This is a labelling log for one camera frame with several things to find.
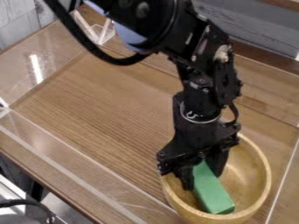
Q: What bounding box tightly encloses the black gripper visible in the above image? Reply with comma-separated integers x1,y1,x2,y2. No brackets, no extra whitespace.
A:
156,110,240,191

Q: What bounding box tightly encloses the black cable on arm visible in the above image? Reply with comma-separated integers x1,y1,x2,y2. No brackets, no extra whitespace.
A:
42,0,156,67

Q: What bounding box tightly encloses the clear acrylic tray wall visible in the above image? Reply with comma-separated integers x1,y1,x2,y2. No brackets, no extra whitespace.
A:
0,23,299,224

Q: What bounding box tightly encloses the green rectangular block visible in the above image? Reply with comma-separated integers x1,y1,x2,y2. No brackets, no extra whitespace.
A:
192,161,234,214

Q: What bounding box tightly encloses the black cable lower left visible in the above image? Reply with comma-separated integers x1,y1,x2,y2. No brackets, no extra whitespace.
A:
0,199,58,224

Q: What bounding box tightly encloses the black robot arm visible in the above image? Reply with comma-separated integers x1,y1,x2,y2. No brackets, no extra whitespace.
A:
42,0,241,190

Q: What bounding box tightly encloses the clear acrylic corner bracket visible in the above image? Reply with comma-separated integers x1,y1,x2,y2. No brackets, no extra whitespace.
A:
72,10,116,46

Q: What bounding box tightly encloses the brown wooden bowl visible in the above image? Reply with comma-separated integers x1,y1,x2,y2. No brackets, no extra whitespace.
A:
161,136,272,224

